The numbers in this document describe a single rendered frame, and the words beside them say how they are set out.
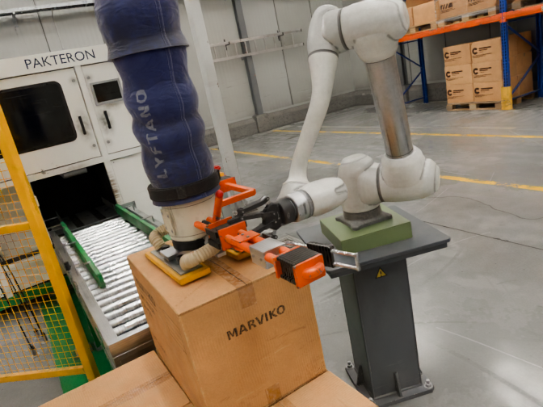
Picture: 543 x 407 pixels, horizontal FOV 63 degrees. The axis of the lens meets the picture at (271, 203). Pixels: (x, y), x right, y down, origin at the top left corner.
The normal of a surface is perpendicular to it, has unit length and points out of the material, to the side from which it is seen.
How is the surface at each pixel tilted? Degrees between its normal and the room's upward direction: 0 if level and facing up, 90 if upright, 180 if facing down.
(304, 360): 90
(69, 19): 90
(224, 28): 90
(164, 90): 77
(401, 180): 105
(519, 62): 90
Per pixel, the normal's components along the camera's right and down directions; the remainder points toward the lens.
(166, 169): -0.15, 0.04
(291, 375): 0.50, 0.15
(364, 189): -0.39, 0.32
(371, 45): -0.30, 0.69
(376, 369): 0.18, 0.25
